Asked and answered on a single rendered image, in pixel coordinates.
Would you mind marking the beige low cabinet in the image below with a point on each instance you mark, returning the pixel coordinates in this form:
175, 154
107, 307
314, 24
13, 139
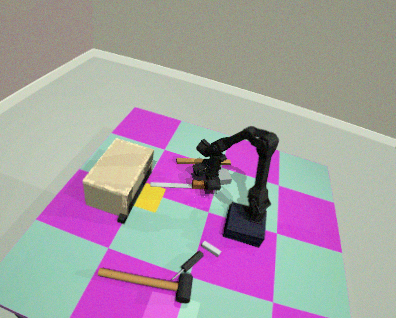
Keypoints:
116, 180

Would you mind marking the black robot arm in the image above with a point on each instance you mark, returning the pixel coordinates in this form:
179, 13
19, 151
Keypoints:
266, 145

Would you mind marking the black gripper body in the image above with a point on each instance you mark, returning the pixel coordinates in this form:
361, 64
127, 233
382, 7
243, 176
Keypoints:
212, 183

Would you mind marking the brown cylinder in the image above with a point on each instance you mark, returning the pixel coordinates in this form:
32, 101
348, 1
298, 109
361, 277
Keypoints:
196, 184

